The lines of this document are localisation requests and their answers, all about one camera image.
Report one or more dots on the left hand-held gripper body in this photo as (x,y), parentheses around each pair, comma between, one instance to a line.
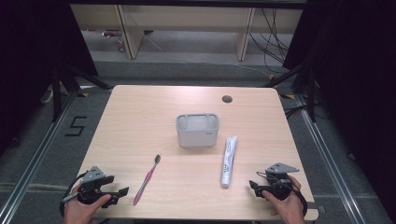
(90,186)

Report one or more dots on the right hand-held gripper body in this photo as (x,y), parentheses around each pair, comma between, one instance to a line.
(278,179)

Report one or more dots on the pink toothbrush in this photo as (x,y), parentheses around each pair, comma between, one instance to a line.
(146,180)

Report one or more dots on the white toothpaste tube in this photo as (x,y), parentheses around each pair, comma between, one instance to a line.
(229,161)

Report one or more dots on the grey plastic holder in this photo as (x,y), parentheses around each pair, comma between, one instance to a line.
(197,139)

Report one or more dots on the person's left hand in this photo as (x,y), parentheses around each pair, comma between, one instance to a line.
(79,213)

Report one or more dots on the person's right hand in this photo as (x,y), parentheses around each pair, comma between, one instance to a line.
(289,208)

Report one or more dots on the black metal stand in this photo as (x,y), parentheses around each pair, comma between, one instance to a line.
(56,93)
(311,93)

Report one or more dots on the dark curtain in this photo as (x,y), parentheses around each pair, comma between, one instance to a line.
(28,62)
(358,77)

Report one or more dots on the small red object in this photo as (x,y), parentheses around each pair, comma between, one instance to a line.
(110,33)

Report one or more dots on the cardboard box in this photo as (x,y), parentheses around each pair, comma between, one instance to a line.
(186,18)

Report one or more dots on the aluminium floor rail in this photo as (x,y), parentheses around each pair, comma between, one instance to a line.
(34,158)
(330,161)

